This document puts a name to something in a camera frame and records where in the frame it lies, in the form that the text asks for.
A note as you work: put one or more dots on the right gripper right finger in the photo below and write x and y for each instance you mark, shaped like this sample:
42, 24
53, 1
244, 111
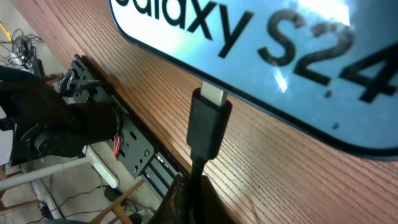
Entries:
214, 209

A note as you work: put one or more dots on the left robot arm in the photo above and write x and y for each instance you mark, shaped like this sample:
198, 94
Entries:
37, 122

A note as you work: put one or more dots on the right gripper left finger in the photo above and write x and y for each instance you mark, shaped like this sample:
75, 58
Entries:
174, 209

